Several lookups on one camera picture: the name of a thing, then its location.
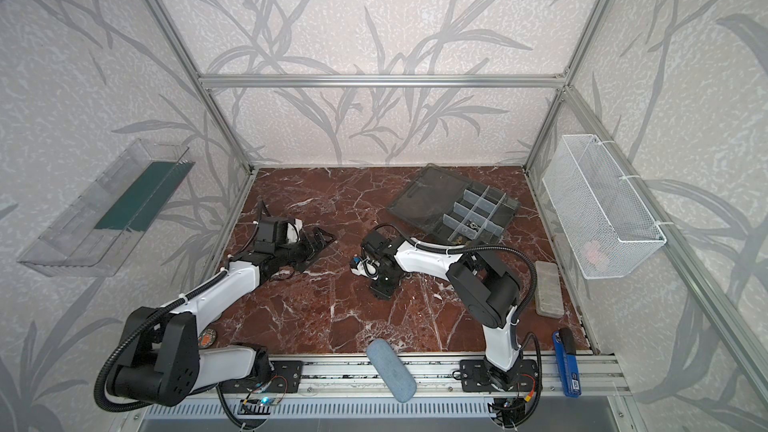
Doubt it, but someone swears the white wire mesh basket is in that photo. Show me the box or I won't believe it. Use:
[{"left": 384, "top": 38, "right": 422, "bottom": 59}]
[{"left": 542, "top": 134, "right": 667, "bottom": 280}]

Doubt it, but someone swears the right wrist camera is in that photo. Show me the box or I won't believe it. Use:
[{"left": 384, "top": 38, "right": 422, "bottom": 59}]
[{"left": 350, "top": 256, "right": 377, "bottom": 279}]

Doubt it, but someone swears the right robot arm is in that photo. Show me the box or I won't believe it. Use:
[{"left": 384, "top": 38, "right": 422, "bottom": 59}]
[{"left": 350, "top": 224, "right": 538, "bottom": 373}]

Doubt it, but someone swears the grey plastic organizer box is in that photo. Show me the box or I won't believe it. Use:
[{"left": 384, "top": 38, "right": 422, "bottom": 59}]
[{"left": 387, "top": 164, "right": 520, "bottom": 245}]

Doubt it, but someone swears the clear plastic wall tray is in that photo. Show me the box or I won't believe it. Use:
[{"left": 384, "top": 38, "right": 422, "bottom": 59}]
[{"left": 17, "top": 139, "right": 195, "bottom": 278}]

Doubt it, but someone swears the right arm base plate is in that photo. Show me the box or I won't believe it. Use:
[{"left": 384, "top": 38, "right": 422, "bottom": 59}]
[{"left": 454, "top": 359, "right": 540, "bottom": 393}]

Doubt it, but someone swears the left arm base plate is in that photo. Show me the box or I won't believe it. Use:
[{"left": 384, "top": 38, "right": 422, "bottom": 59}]
[{"left": 222, "top": 360, "right": 304, "bottom": 394}]

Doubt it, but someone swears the blue box cutter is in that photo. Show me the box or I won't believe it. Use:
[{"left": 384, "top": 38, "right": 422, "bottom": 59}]
[{"left": 552, "top": 327, "right": 582, "bottom": 398}]

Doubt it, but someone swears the grey rectangular sponge block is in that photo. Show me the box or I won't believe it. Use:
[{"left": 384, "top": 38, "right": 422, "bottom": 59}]
[{"left": 535, "top": 261, "right": 565, "bottom": 319}]

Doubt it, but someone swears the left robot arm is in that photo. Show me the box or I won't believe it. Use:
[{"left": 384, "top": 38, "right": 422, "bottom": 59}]
[{"left": 93, "top": 216, "right": 336, "bottom": 413}]

